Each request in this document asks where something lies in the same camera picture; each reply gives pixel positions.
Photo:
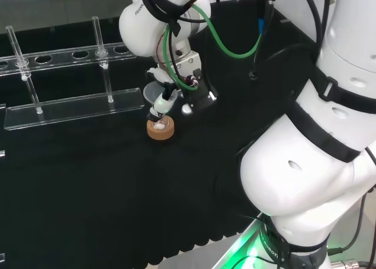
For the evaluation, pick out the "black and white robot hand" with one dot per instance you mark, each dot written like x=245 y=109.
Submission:
x=161 y=104

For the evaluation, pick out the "clear plastic funnel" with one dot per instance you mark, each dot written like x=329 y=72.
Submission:
x=149 y=93

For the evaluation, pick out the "clear round-bottom flask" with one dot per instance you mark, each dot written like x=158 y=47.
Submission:
x=160 y=127

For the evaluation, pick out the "clear acrylic funnel stand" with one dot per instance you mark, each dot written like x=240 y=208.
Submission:
x=73 y=104

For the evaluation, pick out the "black bench cloth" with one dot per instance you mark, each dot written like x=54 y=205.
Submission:
x=88 y=192

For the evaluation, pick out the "pale board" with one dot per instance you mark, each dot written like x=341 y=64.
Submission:
x=199 y=257

